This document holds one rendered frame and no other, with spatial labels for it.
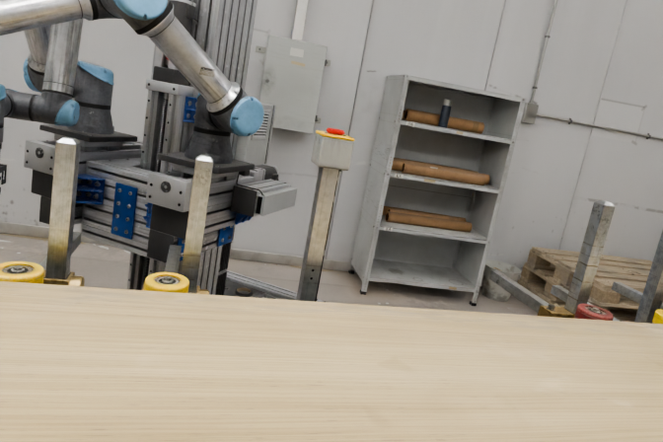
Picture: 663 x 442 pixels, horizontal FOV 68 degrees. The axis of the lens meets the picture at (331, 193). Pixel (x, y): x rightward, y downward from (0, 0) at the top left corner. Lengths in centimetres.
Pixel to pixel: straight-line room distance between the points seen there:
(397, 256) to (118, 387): 345
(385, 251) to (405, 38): 164
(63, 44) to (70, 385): 107
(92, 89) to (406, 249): 281
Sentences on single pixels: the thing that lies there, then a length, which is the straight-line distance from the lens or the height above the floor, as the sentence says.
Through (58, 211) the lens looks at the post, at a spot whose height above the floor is 99.
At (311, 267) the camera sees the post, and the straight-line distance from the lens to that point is 109.
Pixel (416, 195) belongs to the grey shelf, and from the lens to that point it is 393.
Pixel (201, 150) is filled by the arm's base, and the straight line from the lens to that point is 157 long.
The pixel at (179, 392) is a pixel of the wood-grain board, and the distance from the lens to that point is 69.
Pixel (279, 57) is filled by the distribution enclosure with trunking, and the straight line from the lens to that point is 341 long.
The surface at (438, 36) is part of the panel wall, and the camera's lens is 391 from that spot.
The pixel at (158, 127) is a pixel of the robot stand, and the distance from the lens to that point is 185.
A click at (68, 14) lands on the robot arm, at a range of 141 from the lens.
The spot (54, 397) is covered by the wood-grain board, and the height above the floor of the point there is 90.
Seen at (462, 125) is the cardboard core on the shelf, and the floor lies 129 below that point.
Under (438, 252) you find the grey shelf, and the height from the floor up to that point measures 26.
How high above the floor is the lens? 128
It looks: 10 degrees down
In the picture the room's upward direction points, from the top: 10 degrees clockwise
